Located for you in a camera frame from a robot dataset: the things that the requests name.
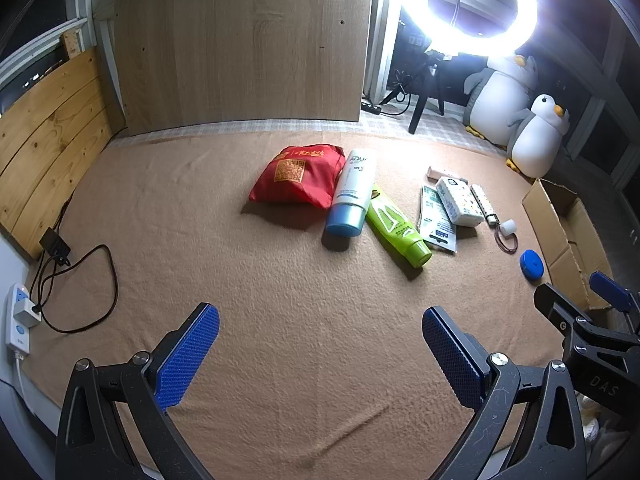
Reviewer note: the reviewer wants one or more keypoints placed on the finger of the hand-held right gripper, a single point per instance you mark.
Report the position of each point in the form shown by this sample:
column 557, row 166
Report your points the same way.
column 612, row 290
column 552, row 305

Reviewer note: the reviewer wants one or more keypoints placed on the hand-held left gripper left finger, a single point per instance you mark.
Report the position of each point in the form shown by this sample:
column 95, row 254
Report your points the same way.
column 187, row 355

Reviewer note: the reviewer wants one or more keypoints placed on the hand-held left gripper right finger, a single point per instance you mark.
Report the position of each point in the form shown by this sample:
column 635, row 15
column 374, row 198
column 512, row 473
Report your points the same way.
column 452, row 360

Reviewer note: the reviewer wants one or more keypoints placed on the blue round lid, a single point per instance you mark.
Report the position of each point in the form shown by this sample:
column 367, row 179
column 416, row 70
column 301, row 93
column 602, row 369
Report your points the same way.
column 532, row 264

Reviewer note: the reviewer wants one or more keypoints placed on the cardboard box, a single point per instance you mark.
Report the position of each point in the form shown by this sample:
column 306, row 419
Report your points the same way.
column 550, row 220

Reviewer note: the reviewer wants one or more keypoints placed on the brown hair band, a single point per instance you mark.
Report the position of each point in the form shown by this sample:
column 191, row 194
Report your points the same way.
column 498, row 239

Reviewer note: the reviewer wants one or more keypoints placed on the narrow patterned stick box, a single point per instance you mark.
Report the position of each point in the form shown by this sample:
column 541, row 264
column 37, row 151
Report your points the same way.
column 482, row 202

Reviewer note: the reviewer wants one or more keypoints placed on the green and white sachet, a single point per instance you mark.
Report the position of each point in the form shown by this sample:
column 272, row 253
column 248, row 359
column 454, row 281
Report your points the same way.
column 435, row 232

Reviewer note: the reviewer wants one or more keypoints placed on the white printed tissue pack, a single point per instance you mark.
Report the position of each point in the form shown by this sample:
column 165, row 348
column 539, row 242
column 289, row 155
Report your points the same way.
column 457, row 202

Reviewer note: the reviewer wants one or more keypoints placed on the green cream tube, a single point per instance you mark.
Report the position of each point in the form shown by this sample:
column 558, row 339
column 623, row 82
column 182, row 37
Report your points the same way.
column 395, row 227

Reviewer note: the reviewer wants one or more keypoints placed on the white and blue sunscreen tube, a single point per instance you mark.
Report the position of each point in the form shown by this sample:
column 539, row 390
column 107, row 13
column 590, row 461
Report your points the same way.
column 350, row 195

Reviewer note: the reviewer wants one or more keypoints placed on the red fabric bag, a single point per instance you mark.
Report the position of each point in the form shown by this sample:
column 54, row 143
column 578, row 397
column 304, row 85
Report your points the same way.
column 295, row 180

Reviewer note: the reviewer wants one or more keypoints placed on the small white cap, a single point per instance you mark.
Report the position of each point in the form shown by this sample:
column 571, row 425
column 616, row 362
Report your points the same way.
column 508, row 227

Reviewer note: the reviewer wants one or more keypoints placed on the small penguin plush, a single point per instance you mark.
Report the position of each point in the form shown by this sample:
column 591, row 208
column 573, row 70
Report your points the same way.
column 535, row 145

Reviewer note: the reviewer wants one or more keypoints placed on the white power strip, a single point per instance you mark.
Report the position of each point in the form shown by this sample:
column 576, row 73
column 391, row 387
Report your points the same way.
column 17, row 330

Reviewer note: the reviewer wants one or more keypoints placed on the black power adapter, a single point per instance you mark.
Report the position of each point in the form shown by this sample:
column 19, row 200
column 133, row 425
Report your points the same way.
column 54, row 245

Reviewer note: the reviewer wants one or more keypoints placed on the checked bedsheet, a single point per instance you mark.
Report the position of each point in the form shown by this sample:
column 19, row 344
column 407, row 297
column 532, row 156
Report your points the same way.
column 450, row 130

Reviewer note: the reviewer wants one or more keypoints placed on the large penguin plush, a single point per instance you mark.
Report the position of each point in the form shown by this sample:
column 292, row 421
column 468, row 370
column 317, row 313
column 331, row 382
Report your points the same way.
column 500, row 100

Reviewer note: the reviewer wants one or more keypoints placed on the black tripod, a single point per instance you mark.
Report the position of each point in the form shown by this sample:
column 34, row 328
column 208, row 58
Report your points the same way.
column 419, row 110

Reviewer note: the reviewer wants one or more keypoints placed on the pine plank headboard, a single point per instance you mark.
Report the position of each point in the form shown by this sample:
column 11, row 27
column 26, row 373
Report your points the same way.
column 45, row 135

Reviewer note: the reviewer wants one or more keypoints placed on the black power strip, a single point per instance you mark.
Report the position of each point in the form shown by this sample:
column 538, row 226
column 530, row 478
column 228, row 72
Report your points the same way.
column 371, row 107

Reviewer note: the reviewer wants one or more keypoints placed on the white window frame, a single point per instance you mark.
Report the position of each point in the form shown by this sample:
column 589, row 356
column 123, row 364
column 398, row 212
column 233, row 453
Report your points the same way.
column 377, row 50

